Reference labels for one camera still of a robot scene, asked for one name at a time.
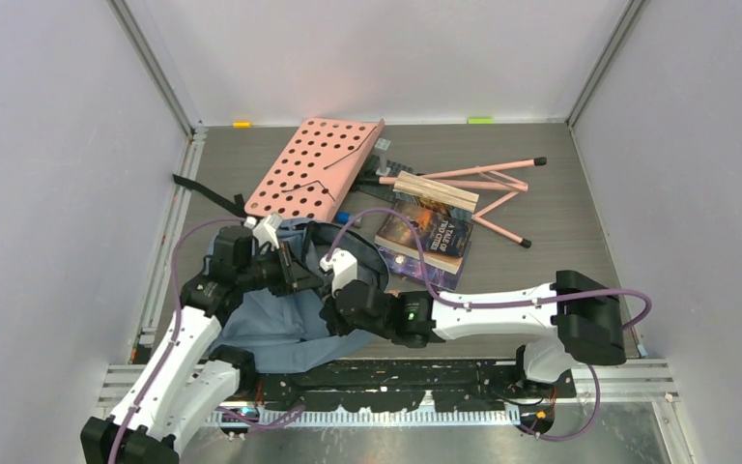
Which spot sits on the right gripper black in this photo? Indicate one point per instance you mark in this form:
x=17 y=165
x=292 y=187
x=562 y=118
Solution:
x=332 y=314

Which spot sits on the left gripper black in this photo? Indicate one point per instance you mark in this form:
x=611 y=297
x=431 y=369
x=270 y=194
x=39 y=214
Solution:
x=292 y=275

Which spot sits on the blue fabric backpack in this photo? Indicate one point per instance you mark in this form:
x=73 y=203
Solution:
x=282 y=334

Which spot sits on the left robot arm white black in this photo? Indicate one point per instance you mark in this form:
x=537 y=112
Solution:
x=184 y=380

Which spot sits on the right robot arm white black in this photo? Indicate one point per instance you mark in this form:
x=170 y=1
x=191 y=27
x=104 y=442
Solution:
x=573 y=319

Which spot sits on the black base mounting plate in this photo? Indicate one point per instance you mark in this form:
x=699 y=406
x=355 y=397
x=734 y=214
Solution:
x=461 y=385

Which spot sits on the blue marker pen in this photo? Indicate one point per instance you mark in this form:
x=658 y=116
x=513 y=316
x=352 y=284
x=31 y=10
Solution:
x=344 y=218

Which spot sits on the pink perforated stand board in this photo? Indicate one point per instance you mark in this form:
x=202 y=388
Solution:
x=316 y=169

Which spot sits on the Tale of Two Cities book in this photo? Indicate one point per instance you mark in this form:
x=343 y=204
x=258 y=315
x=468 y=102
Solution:
x=444 y=239

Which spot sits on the book with pale page edges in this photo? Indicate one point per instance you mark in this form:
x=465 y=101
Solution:
x=435 y=195

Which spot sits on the pink folding stand legs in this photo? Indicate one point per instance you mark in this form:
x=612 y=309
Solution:
x=492 y=183

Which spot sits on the green tape marker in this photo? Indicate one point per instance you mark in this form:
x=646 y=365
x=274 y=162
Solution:
x=480 y=121

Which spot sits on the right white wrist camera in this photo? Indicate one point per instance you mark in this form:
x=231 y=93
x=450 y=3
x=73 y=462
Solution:
x=343 y=267

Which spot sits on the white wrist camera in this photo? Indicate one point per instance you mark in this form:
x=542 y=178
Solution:
x=264 y=230
x=343 y=267

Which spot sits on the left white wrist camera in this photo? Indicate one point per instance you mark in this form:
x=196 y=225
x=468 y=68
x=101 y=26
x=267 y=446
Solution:
x=264 y=230

